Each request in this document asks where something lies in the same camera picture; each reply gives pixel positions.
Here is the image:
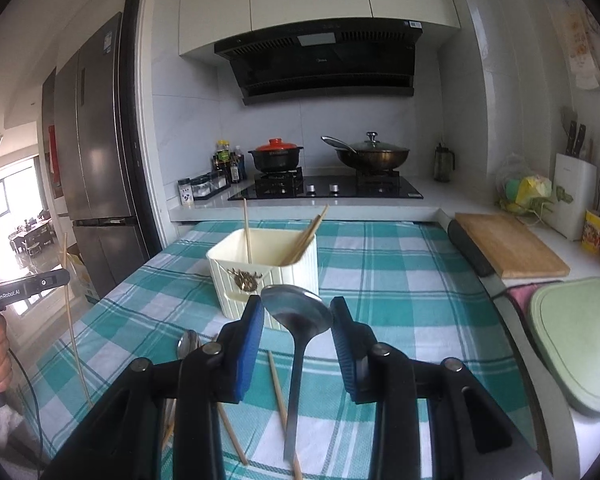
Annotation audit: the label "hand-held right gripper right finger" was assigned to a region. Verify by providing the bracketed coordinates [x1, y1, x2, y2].
[330, 296, 556, 480]

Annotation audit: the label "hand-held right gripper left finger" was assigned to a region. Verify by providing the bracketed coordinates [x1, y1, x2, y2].
[40, 295, 266, 480]

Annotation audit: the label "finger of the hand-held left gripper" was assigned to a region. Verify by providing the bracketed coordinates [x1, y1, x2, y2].
[27, 268, 71, 291]

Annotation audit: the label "metal spoon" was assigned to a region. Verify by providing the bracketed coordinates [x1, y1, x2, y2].
[261, 284, 333, 462]
[176, 330, 202, 361]

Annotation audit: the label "single thin chopstick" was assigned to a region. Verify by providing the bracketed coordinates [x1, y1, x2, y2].
[62, 232, 93, 407]

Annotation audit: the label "cream plastic utensil holder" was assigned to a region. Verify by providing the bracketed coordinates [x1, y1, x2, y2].
[206, 227, 320, 332]

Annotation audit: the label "bunch of wooden chopsticks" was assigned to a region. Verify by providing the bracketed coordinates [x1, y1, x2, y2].
[161, 197, 330, 480]

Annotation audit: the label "cardboard box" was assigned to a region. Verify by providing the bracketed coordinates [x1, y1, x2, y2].
[67, 252, 101, 305]

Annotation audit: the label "wooden dining table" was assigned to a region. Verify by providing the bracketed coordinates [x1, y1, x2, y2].
[9, 217, 56, 256]

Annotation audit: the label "teal checked tablecloth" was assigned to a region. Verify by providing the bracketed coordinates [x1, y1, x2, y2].
[17, 220, 538, 480]

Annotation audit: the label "red hanging cloth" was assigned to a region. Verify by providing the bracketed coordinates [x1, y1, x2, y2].
[47, 125, 57, 186]

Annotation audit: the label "grey refrigerator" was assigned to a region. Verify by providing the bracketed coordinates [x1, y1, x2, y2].
[54, 12, 148, 306]

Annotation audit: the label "black gas hob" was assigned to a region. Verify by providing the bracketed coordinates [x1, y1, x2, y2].
[228, 170, 424, 201]

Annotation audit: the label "pink cloth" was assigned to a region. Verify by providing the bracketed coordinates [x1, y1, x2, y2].
[505, 282, 538, 326]

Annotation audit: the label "wooden cutting board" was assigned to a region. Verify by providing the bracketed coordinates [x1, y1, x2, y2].
[454, 212, 571, 279]

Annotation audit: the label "black clay pot red lid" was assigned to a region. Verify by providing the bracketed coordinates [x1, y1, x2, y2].
[248, 138, 305, 173]

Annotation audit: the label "dark wok with glass lid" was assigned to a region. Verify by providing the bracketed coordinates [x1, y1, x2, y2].
[321, 132, 411, 171]

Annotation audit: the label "dark glass jug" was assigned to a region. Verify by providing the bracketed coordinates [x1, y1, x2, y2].
[434, 142, 455, 183]

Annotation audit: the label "green cutting board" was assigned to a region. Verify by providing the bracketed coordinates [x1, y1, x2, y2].
[530, 277, 600, 416]

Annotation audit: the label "yellow green plastic bags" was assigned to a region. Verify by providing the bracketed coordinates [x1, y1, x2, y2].
[495, 155, 556, 216]

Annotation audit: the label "yellow packet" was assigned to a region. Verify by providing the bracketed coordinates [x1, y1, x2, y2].
[581, 209, 600, 253]

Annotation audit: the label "white knife block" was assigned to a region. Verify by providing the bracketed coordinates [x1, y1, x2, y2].
[547, 152, 597, 242]

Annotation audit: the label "black range hood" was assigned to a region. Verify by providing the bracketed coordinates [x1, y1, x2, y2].
[214, 19, 425, 107]

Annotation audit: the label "black cable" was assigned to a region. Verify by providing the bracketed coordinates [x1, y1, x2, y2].
[7, 347, 47, 473]

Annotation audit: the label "wall poster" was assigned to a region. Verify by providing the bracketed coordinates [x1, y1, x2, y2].
[547, 0, 600, 91]

